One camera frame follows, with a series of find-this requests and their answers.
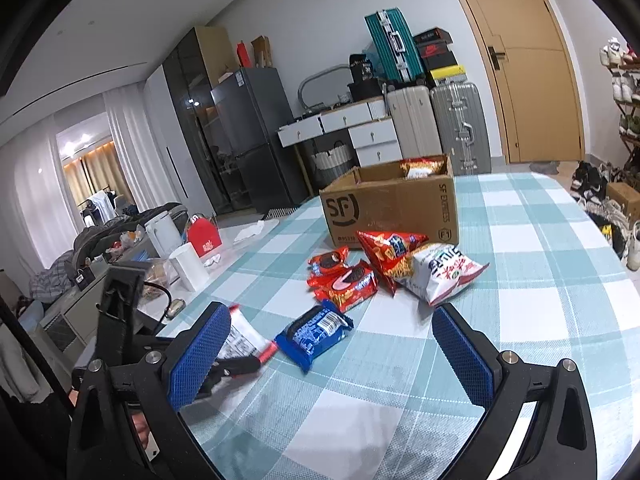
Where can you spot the white sheer curtain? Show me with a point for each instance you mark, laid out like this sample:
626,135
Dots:
35,200
130,135

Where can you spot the orange noodle snack packet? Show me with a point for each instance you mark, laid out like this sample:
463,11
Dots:
422,167

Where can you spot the white packet with red edge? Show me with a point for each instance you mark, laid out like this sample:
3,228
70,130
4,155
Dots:
245,335

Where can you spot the small cardboard box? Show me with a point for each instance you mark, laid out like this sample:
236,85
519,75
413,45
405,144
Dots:
625,197

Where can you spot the person's left hand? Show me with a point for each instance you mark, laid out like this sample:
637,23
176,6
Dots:
139,430

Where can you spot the pile of shoes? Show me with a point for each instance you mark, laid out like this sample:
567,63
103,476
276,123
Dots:
590,185

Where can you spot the clothes rack with clothes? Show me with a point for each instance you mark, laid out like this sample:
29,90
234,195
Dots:
102,207

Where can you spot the dark grey fridge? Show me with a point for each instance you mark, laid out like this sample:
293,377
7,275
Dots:
260,140

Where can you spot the red cookie packet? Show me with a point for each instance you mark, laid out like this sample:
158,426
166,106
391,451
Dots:
327,262
345,287

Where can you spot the white tissue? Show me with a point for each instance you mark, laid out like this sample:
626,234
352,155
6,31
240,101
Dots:
250,230

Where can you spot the brown paper box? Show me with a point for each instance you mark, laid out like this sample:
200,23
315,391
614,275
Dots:
261,52

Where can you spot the red triangular snack packet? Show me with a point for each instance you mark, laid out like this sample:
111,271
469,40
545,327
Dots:
385,255

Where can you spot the blue cookie packet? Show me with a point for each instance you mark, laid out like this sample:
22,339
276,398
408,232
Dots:
315,332

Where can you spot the shoe rack with shoes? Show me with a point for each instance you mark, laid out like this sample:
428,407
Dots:
622,85

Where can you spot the red black shoe box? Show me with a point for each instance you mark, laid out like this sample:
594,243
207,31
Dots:
434,50

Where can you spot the black bag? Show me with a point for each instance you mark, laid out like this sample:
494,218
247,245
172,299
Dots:
361,67

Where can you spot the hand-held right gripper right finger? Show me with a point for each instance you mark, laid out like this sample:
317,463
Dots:
462,360

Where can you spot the black storage box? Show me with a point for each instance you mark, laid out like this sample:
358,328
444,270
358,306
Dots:
367,91

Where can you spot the woven laundry basket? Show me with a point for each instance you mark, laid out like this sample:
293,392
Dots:
332,162

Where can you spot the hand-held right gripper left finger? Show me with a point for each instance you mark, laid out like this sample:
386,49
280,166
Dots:
200,360

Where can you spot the white cylindrical container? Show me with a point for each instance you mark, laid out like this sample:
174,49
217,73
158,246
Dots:
189,267

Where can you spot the beige curtain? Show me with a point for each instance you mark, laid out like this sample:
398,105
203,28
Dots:
95,175

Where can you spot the black trash bin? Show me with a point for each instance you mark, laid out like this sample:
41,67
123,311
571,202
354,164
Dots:
617,247

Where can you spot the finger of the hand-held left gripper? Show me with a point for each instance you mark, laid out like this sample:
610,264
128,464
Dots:
240,366

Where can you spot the beige suitcase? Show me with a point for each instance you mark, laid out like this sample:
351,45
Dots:
412,125

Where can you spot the dark glass cabinet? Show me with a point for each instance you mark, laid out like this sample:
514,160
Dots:
192,125

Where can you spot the white red snack packet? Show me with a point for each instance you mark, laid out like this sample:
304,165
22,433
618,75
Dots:
445,275

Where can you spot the white drawer desk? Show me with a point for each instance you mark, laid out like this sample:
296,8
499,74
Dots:
375,135

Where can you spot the tan wooden door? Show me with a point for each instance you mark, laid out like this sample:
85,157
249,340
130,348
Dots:
535,85

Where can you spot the grey arched metal frame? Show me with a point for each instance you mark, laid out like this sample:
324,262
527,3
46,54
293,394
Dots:
312,77

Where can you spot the dark padded jacket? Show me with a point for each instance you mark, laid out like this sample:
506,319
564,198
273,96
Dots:
115,227

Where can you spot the black white patterned rug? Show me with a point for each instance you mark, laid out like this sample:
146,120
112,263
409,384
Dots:
277,212

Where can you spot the grey door mat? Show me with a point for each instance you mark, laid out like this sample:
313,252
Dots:
545,167

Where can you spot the red gift box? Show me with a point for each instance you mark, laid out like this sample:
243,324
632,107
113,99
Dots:
205,240

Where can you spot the white kettle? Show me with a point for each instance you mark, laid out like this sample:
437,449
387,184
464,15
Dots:
162,232

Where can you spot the wooden shoe rack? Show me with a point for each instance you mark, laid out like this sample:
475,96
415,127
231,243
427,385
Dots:
629,105

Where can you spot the brown cardboard box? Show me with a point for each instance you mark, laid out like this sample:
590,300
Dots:
390,210

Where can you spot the white wardrobe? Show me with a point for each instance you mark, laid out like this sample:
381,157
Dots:
165,135

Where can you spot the silver suitcase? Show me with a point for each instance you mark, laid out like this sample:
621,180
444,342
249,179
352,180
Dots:
460,130

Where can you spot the teal suitcase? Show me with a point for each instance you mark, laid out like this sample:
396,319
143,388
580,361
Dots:
395,45

